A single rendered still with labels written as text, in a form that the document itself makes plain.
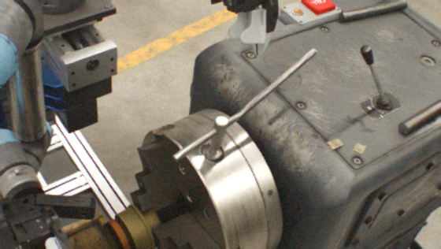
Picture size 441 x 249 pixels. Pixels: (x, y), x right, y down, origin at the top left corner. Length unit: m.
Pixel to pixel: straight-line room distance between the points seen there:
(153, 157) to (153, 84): 1.89
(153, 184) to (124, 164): 1.51
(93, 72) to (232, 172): 0.53
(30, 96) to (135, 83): 1.78
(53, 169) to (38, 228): 1.25
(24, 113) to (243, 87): 0.45
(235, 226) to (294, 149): 0.17
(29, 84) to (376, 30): 0.76
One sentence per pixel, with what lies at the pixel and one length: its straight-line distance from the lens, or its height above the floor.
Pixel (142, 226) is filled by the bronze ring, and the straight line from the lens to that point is 1.01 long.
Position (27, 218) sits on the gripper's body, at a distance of 1.03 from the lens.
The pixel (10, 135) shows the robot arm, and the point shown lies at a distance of 1.16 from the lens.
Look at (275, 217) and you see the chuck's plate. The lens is 1.00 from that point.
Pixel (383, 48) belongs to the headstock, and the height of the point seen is 1.26.
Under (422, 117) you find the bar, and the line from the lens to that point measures 1.09.
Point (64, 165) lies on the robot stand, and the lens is 2.27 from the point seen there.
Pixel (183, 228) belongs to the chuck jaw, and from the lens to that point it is 1.01.
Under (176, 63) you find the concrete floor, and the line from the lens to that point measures 3.03.
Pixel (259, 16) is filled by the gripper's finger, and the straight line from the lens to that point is 0.91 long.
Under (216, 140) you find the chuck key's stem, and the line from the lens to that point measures 0.92.
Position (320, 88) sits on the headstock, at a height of 1.26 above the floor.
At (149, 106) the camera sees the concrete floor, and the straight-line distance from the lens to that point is 2.78.
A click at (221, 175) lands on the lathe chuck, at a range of 0.94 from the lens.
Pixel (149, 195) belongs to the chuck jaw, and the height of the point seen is 1.14.
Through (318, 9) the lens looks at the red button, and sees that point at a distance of 1.29.
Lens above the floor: 1.96
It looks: 46 degrees down
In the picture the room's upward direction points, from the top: 9 degrees clockwise
